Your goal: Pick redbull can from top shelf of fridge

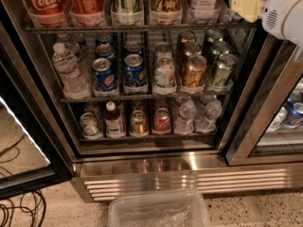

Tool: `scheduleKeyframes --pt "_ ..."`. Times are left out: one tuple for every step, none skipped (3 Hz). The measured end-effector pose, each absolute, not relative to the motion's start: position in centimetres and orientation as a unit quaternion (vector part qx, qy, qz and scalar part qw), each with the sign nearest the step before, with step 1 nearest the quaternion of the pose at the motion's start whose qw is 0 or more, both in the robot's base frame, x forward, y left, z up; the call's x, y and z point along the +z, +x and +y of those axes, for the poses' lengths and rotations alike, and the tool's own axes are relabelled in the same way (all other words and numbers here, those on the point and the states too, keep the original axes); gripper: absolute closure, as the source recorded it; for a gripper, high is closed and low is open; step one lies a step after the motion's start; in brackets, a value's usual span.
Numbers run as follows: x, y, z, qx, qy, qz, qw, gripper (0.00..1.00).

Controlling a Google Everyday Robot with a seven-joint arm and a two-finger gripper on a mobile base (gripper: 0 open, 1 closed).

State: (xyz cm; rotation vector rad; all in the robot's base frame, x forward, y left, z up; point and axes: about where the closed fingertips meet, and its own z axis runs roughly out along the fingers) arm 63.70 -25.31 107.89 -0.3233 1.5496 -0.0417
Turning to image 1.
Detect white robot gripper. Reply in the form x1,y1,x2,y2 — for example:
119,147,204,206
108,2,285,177
228,0,303,47

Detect white labelled tall can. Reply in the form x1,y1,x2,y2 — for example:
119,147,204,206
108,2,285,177
188,0,220,24

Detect green can back row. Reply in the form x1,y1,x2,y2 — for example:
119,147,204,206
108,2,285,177
203,29,223,47

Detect green can second row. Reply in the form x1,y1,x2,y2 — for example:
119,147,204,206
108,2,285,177
207,41,229,71

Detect copper can back row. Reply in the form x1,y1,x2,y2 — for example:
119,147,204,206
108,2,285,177
176,31,196,59

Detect copper can second row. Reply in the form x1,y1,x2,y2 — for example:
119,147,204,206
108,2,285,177
182,42,202,65

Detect green soda can front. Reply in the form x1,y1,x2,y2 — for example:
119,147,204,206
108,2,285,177
207,53,238,92

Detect gold la croix can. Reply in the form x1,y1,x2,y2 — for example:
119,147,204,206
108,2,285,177
151,0,181,25

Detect copper gold soda can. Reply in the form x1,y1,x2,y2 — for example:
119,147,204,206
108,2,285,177
182,55,206,94

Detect white can second row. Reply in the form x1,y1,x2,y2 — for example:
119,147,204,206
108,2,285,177
154,42,172,59

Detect white can right fridge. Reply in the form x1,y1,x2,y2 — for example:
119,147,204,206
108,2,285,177
267,107,287,131

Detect blue pepsi can right fridge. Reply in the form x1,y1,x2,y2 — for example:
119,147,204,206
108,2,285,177
282,102,303,129

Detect blue pepsi can behind right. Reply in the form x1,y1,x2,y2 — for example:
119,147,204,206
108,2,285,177
124,41,144,56

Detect blue pepsi can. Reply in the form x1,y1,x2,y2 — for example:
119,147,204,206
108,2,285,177
92,58,118,96
124,41,144,56
123,54,148,94

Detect green silver tall can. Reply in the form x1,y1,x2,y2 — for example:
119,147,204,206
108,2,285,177
111,0,144,26

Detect closed right fridge door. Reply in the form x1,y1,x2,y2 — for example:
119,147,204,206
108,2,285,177
226,41,303,166

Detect blue pepsi can front right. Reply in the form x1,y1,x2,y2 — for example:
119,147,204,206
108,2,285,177
123,54,148,94

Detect red can bottom shelf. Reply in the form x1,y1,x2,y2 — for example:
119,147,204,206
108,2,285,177
152,108,171,134

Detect blue pepsi can second row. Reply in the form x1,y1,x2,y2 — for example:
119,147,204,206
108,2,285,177
95,44,116,61

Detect gold can bottom shelf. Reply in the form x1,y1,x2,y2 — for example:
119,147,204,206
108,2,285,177
130,110,148,137

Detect blue pepsi can front left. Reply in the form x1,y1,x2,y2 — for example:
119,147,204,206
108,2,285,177
92,58,118,96

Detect silver can lying bottom shelf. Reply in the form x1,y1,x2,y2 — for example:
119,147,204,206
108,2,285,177
80,113,102,140

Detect red coca-cola can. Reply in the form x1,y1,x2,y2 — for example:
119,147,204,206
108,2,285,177
28,0,64,27

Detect steel fridge vent grille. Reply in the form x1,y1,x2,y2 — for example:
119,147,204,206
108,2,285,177
71,161,303,202

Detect open black fridge door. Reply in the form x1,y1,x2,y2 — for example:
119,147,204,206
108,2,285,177
0,5,72,200

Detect clear water bottle bottom right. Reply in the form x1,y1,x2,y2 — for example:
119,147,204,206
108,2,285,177
195,99,223,133

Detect clear water bottle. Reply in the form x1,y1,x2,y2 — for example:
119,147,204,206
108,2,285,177
174,100,197,134
195,99,223,133
52,43,91,99

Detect clear water bottle bottom left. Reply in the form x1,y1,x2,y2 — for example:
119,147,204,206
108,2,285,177
174,100,197,134

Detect small brown juice bottle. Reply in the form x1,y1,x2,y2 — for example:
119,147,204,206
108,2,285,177
104,101,125,138

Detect clear water bottle front left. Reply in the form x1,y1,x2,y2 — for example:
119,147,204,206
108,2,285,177
52,43,91,99

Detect clear plastic bin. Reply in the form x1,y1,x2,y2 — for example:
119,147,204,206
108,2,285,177
108,189,212,227

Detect top wire shelf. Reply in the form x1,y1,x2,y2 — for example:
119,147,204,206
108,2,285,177
26,22,258,34

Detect wire shelf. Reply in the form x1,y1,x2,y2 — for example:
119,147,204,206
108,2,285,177
26,22,258,34
60,92,230,103

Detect middle wire shelf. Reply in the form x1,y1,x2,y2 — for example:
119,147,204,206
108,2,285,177
60,92,230,103

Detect black cables on floor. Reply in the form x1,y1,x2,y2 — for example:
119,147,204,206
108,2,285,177
0,190,47,227

